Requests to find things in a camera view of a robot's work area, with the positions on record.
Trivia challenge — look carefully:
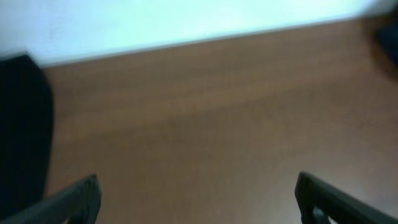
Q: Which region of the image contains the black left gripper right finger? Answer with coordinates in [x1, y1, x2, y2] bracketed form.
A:
[295, 172, 397, 224]

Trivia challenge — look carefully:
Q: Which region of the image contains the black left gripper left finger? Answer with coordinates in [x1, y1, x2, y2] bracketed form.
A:
[1, 174, 101, 224]

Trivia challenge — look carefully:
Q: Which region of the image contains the black garment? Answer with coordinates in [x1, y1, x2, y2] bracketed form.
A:
[1, 55, 54, 219]

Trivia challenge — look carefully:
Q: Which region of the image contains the navy blue folded garment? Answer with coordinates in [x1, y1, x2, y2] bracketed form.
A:
[375, 12, 397, 67]

